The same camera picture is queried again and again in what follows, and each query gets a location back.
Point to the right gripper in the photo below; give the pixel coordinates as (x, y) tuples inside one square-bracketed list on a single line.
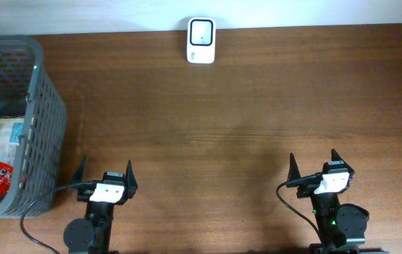
[(306, 188)]

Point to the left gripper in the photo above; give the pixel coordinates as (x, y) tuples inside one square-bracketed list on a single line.
[(130, 182)]

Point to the large yellow wipes bag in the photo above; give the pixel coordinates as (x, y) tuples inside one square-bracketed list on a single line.
[(10, 132)]

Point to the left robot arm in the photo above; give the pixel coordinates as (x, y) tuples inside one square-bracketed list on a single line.
[(91, 233)]

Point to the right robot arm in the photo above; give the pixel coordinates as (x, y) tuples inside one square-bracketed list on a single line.
[(340, 227)]

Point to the white barcode scanner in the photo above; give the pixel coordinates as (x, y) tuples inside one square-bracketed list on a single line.
[(201, 40)]

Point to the grey plastic basket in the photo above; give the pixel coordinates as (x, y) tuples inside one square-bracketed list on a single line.
[(26, 90)]

